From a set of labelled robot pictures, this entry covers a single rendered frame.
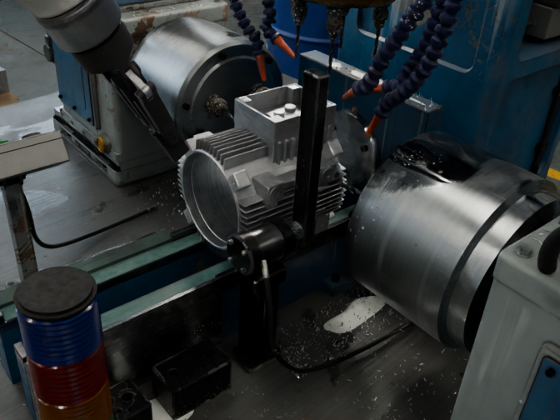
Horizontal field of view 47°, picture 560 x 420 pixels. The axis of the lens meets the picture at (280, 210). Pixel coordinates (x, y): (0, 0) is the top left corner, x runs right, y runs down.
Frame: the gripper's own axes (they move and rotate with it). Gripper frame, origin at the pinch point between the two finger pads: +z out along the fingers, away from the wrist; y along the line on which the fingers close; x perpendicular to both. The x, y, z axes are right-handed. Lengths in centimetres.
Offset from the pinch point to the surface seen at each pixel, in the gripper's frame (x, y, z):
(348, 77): -30.4, -3.6, 13.0
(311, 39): -109, 136, 121
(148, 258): 14.0, -1.8, 13.2
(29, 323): 24, -37, -26
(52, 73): -27, 301, 143
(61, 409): 28, -38, -18
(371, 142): -25.2, -11.5, 19.6
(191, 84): -11.9, 15.2, 6.6
